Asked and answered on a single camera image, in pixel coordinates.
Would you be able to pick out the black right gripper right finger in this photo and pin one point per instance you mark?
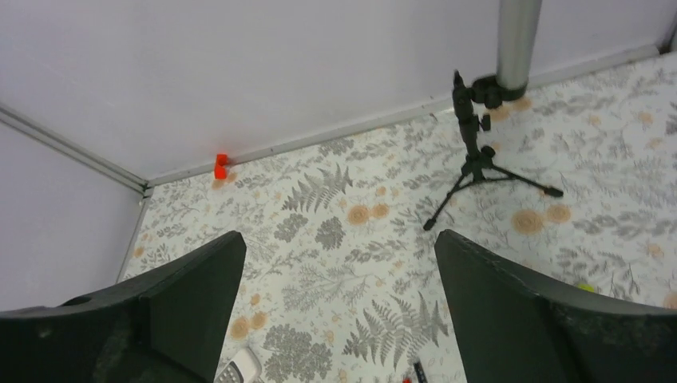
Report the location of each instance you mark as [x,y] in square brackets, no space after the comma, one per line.
[513,324]

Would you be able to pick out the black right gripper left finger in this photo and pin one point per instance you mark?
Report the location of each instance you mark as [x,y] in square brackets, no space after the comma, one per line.
[165,325]

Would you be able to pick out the black red battery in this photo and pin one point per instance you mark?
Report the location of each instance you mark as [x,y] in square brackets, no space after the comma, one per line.
[420,373]

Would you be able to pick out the small yellow-green object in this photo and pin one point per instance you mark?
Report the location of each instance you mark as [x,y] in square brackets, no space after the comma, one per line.
[585,288]

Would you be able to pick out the black mini tripod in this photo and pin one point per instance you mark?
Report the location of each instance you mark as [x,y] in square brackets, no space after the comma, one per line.
[479,167]

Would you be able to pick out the floral patterned table mat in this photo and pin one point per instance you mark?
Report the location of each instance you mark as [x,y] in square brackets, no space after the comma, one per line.
[341,284]

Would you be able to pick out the small red plastic block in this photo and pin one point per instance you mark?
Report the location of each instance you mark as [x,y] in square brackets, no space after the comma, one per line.
[221,167]

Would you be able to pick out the grey metal pole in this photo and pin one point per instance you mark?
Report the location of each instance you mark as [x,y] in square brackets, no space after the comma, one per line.
[517,27]

